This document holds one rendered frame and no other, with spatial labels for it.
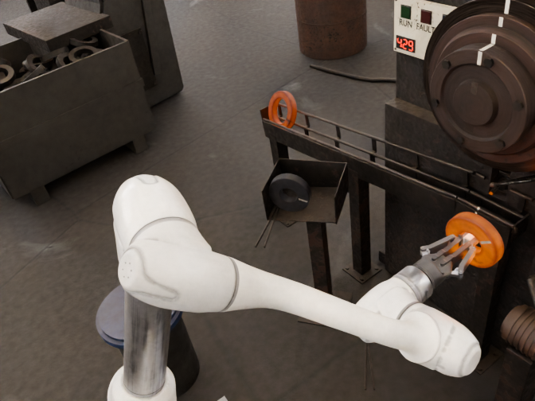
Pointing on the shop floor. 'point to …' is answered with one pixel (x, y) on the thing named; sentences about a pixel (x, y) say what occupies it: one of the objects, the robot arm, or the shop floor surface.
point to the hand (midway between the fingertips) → (474, 235)
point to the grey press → (63, 23)
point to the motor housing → (518, 356)
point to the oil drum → (331, 28)
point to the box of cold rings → (67, 110)
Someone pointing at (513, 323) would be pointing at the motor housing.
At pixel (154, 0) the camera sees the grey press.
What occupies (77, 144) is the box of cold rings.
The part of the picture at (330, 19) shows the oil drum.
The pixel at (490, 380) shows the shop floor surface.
